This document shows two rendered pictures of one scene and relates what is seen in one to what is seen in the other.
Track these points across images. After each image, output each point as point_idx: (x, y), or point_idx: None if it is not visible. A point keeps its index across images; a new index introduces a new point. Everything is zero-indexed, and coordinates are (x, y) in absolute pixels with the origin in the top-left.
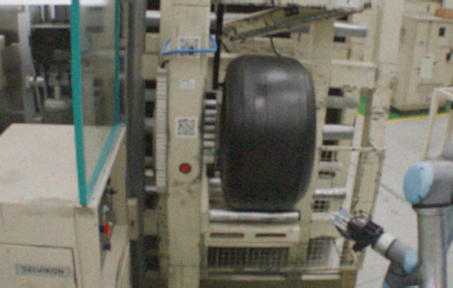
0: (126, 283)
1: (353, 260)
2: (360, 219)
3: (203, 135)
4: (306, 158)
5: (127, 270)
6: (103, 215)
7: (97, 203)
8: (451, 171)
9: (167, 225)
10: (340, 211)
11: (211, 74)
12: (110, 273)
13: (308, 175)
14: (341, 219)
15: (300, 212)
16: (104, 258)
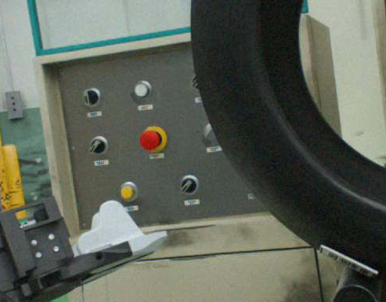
0: (249, 299)
1: None
2: (31, 224)
3: None
4: (191, 41)
5: (269, 281)
6: (209, 141)
7: (45, 59)
8: None
9: None
10: (133, 223)
11: None
12: (173, 226)
13: (215, 104)
14: (92, 229)
15: (343, 292)
16: (200, 211)
